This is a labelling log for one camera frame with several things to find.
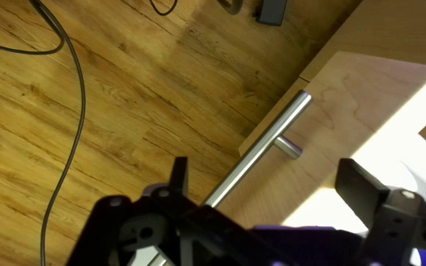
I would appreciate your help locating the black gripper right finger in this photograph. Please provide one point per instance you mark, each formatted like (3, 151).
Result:
(358, 189)

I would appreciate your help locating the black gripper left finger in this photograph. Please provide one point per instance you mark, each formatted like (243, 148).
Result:
(179, 175)

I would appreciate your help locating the wooden drawer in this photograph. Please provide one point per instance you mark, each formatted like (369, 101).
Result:
(351, 108)

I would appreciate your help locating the dark rectangular foot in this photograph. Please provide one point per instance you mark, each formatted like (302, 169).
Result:
(273, 11)

